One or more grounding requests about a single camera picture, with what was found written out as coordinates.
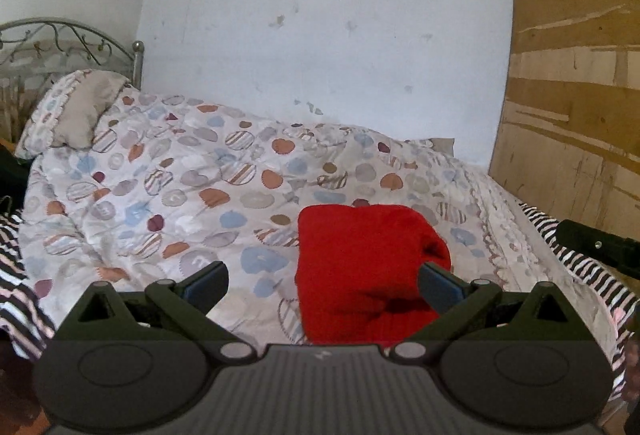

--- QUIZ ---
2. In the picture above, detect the patterned heart print quilt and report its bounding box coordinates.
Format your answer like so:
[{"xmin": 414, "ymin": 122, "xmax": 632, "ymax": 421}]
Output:
[{"xmin": 16, "ymin": 85, "xmax": 617, "ymax": 354}]

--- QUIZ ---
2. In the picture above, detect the beige patterned pillow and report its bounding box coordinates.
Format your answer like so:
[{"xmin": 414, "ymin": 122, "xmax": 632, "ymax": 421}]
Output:
[{"xmin": 15, "ymin": 70, "xmax": 134, "ymax": 160}]

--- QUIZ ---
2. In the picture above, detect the black white pink striped sheet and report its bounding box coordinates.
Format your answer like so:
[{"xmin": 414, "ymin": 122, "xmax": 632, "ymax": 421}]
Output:
[{"xmin": 1, "ymin": 202, "xmax": 639, "ymax": 401}]

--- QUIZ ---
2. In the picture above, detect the metal wrought headboard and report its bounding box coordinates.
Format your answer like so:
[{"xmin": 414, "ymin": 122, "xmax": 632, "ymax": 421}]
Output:
[{"xmin": 1, "ymin": 17, "xmax": 144, "ymax": 143}]

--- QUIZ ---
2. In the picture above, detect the red long-sleeve sweater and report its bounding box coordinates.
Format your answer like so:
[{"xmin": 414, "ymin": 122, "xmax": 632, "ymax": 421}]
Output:
[{"xmin": 295, "ymin": 204, "xmax": 451, "ymax": 347}]

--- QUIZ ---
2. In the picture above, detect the wooden plywood board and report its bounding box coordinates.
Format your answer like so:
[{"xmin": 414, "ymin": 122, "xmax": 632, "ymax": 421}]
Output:
[{"xmin": 489, "ymin": 0, "xmax": 639, "ymax": 238}]

